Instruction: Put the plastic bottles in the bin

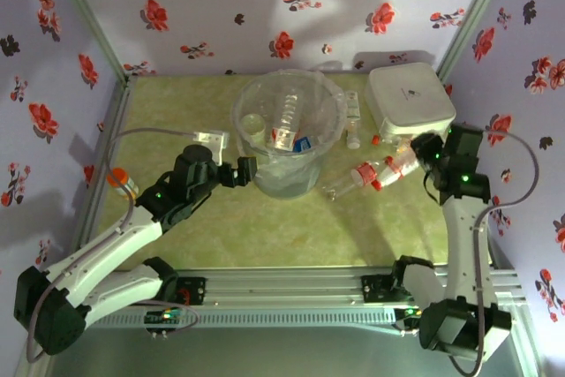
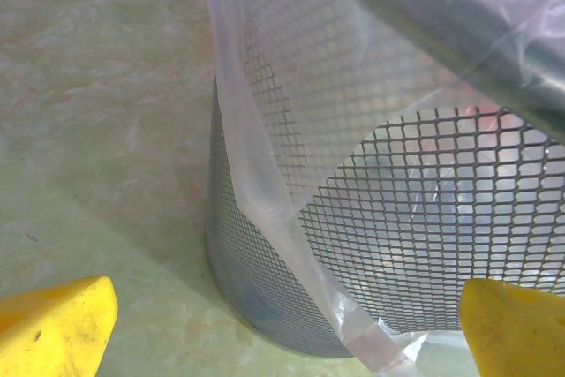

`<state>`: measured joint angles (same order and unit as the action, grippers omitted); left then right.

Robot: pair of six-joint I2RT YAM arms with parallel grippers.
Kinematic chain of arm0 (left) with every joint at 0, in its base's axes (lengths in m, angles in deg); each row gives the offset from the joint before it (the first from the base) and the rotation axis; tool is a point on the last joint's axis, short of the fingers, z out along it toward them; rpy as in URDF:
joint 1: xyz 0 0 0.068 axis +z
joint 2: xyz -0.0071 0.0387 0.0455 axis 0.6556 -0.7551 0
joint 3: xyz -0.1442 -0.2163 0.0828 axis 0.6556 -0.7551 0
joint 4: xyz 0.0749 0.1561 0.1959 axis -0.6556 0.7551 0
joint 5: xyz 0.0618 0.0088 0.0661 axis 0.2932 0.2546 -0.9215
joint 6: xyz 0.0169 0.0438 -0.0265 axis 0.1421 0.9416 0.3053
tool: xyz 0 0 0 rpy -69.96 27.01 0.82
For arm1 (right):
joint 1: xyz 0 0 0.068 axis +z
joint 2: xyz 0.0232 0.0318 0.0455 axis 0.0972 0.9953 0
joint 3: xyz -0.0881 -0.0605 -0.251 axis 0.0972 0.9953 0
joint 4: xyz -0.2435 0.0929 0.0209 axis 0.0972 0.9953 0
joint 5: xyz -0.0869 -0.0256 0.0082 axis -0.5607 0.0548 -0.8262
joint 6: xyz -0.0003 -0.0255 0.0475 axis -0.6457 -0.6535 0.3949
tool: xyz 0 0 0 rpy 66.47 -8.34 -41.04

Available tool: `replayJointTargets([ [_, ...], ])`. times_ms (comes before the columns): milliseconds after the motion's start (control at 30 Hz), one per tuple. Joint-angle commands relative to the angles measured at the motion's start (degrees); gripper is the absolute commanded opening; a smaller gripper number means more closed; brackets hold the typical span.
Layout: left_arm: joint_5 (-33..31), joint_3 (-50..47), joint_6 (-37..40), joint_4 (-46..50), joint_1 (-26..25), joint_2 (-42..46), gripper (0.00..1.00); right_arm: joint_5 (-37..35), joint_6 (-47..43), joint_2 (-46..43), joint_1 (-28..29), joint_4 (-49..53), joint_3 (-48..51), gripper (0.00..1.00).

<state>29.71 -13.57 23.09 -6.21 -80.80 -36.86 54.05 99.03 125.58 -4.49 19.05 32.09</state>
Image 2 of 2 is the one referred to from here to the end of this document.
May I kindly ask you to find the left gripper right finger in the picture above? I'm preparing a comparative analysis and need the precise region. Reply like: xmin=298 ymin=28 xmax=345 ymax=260
xmin=457 ymin=278 xmax=565 ymax=377

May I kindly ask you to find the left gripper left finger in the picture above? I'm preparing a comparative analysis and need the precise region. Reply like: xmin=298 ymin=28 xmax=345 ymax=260
xmin=0 ymin=275 xmax=119 ymax=377

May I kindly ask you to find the grey metal mesh bin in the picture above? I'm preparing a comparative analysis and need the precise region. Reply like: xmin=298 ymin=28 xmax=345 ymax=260
xmin=203 ymin=0 xmax=565 ymax=358

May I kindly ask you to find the clear plastic bin liner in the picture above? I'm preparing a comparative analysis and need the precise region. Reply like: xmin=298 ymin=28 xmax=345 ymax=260
xmin=206 ymin=0 xmax=565 ymax=377

